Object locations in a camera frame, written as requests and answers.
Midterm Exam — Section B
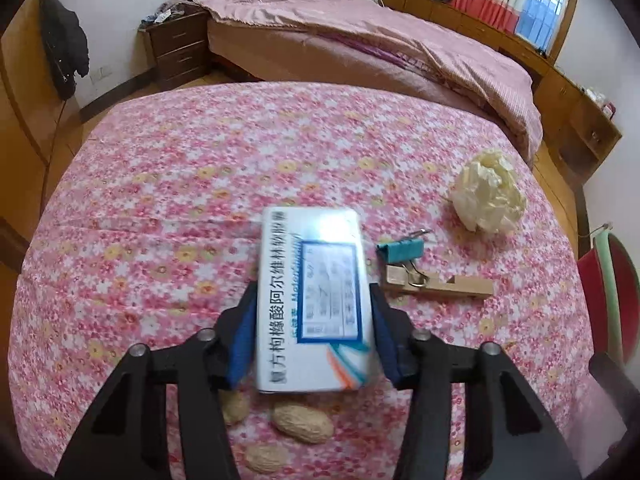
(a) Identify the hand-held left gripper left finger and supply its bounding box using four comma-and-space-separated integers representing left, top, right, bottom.
55, 282, 258, 480

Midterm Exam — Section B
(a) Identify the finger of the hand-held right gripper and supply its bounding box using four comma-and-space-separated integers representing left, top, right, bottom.
589, 352, 640, 413

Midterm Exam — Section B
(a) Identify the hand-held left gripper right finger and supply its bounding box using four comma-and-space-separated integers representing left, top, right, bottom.
368, 282, 583, 480

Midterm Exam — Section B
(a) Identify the red bucket with green rim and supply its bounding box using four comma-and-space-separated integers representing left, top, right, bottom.
576, 230, 640, 366

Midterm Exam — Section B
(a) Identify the teal and white medicine box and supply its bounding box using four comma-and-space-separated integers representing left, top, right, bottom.
255, 206, 375, 395

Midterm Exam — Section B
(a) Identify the peanut in shell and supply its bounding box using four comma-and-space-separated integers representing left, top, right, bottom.
220, 391, 251, 426
245, 444, 291, 475
271, 402, 335, 445

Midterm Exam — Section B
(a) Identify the wooden clothespin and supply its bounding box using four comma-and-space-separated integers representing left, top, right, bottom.
384, 264, 495, 300

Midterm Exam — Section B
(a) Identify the teal binder clip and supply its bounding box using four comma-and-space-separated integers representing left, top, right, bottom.
376, 228, 434, 287

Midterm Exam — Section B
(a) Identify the white crumpled paper ball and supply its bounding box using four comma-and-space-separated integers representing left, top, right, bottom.
452, 150, 527, 233

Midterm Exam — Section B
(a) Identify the pink floral tablecloth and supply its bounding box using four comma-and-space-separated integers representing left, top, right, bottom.
7, 81, 608, 480

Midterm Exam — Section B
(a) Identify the dark wooden nightstand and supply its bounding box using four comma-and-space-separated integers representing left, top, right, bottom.
144, 10, 211, 92

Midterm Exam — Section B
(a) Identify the long light wooden cabinet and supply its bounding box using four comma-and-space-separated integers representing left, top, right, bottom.
379, 0, 623, 186

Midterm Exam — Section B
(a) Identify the pink quilt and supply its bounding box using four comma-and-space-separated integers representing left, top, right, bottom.
194, 0, 543, 161

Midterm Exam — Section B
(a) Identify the clutter of small items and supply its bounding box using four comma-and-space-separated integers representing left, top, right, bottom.
141, 1, 201, 28

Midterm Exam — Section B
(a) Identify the black jacket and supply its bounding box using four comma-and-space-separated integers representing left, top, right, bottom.
40, 0, 90, 101

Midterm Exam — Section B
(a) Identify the barred window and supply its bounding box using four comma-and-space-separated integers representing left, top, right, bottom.
515, 0, 581, 58

